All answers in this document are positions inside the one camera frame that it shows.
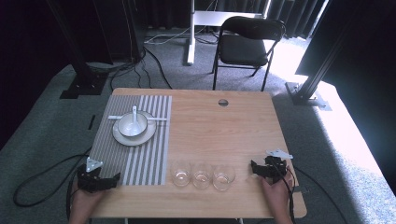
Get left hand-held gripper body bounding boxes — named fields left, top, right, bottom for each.
left=77, top=156, right=110, bottom=194

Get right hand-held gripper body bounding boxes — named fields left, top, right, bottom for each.
left=262, top=148, right=294, bottom=185

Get person's left hand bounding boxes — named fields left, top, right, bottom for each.
left=70, top=180, right=106, bottom=222

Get person's right hand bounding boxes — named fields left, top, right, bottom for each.
left=260, top=169, right=295, bottom=216

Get clear drinking glass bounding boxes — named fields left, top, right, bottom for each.
left=171, top=161, right=193, bottom=189
left=212, top=163, right=236, bottom=192
left=191, top=161, right=214, bottom=190

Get grey white striped placemat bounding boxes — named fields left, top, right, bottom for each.
left=89, top=94, right=173, bottom=187

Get white plate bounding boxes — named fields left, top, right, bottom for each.
left=111, top=110, right=158, bottom=147

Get white bowl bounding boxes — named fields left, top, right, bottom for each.
left=117, top=112, right=149, bottom=138

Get white ceramic spoon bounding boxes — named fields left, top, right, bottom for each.
left=126, top=105, right=142, bottom=133

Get white chopstick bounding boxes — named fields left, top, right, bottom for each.
left=108, top=116, right=168, bottom=122

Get black metal stand silver foot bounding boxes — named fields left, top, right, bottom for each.
left=285, top=18, right=356, bottom=112

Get black folding chair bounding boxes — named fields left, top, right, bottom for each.
left=212, top=15, right=287, bottom=92

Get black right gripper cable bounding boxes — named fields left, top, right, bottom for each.
left=270, top=158, right=349, bottom=224

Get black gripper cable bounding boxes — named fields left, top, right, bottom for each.
left=270, top=158, right=349, bottom=224
left=12, top=147, right=93, bottom=220

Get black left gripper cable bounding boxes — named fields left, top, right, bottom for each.
left=12, top=147, right=93, bottom=220

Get black floor cables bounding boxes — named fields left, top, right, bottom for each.
left=109, top=46, right=174, bottom=91

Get white floor cable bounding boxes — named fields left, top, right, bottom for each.
left=144, top=26, right=191, bottom=46

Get white desk frame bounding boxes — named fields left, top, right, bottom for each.
left=186, top=0, right=271, bottom=66

